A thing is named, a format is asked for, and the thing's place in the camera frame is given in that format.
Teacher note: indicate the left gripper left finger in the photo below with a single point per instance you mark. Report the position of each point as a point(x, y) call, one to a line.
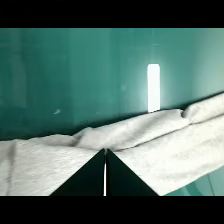
point(88, 180)

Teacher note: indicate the light grey T-shirt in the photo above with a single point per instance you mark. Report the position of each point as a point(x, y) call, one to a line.
point(160, 146)

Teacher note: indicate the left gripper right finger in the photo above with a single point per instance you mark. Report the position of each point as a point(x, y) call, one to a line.
point(123, 180)

